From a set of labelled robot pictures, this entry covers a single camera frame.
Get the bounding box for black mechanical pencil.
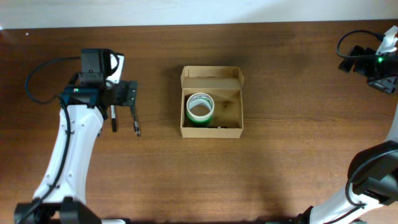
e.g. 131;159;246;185
130;106;141;137

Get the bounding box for black white marker pen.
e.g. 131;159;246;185
110;105;118;133

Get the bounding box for white masking tape roll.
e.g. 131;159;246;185
186;93;215;119

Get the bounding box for green tape roll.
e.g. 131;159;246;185
187;114;213;127

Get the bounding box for brown cardboard box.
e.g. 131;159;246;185
180;65;244;138

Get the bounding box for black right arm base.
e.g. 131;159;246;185
264;207;368;224

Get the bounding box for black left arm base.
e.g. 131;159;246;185
12;196;131;224

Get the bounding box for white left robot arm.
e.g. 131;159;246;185
33;49;137;203

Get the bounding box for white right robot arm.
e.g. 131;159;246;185
291;26;397;223

